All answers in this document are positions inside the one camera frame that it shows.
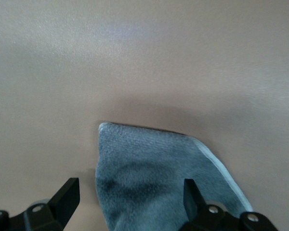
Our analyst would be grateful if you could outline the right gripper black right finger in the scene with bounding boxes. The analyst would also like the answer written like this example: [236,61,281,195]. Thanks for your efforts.
[182,179,279,231]

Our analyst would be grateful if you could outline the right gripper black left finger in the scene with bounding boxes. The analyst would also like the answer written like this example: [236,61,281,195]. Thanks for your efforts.
[0,177,80,231]

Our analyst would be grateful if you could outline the grey towel with white hem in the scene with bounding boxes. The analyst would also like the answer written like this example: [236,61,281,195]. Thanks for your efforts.
[95,122,253,231]

